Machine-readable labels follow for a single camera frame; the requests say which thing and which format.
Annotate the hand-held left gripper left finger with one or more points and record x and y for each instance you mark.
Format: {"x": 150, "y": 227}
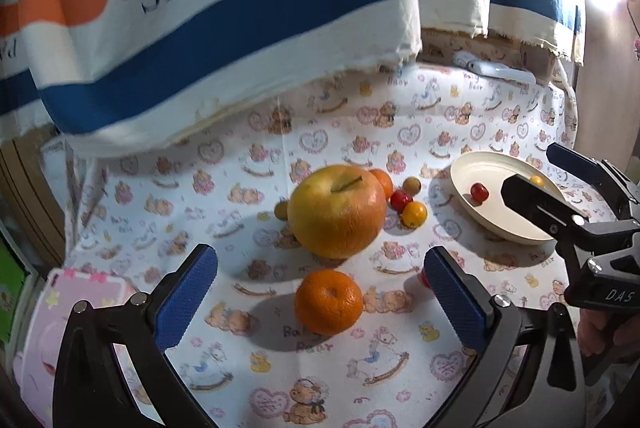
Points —
{"x": 187, "y": 298}

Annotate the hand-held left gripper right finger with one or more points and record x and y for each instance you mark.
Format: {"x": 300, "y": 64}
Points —
{"x": 455, "y": 303}

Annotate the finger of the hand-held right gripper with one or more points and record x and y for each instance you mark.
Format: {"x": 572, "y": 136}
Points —
{"x": 575, "y": 160}
{"x": 530, "y": 200}

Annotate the small yellow cherry tomato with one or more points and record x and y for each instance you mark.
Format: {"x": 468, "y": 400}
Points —
{"x": 536, "y": 181}

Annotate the cream round plate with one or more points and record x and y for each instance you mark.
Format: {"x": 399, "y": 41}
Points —
{"x": 492, "y": 173}

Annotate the red cherry tomato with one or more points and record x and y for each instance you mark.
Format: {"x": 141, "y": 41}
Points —
{"x": 400, "y": 199}
{"x": 479, "y": 192}
{"x": 424, "y": 279}

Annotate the orange mandarin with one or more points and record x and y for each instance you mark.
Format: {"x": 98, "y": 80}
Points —
{"x": 328, "y": 303}
{"x": 384, "y": 182}

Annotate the small yellow round fruit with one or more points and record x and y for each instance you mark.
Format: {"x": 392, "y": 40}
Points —
{"x": 281, "y": 210}

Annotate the large yellow apple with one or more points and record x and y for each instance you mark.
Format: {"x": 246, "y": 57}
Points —
{"x": 330, "y": 213}

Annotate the person's right hand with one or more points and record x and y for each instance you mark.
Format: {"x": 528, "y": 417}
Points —
{"x": 592, "y": 333}

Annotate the yellow-orange cherry tomato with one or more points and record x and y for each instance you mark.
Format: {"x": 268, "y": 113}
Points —
{"x": 414, "y": 214}

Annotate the pink box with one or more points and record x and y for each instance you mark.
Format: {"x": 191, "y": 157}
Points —
{"x": 85, "y": 289}

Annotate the small brownish round fruit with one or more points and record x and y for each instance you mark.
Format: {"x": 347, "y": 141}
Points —
{"x": 411, "y": 184}

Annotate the white power strip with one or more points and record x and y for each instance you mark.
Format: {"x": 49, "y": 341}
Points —
{"x": 495, "y": 69}

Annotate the green box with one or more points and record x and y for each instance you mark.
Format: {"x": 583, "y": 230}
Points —
{"x": 10, "y": 293}

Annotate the light wooden panel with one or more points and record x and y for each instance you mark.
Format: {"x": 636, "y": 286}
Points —
{"x": 30, "y": 188}

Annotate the bear print tablecloth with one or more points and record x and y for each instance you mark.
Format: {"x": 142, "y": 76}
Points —
{"x": 350, "y": 133}

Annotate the striped blue orange white cloth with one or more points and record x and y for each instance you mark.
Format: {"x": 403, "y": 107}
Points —
{"x": 250, "y": 33}

